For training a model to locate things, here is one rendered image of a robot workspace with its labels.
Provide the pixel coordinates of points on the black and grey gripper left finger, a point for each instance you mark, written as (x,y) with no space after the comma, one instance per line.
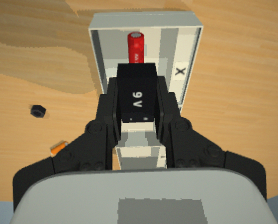
(91,151)

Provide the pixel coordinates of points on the white open-top bin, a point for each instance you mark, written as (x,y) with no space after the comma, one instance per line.
(173,48)

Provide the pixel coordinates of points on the red battery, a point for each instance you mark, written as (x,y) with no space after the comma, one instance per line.
(136,47)

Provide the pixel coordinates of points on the dark grey hex nut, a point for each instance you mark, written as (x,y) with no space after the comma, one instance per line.
(38,111)

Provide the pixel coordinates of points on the black 9v battery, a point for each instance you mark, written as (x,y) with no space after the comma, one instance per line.
(137,85)

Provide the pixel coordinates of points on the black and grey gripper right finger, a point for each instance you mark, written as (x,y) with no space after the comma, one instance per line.
(185,147)

